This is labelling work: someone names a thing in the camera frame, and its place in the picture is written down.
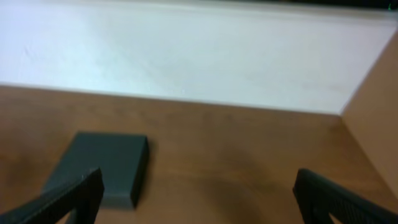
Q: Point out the dark green gift box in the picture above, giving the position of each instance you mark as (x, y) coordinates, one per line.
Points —
(122, 158)

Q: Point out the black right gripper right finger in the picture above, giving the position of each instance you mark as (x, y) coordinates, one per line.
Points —
(320, 199)

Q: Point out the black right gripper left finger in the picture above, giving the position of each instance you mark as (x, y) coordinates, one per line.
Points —
(80, 199)

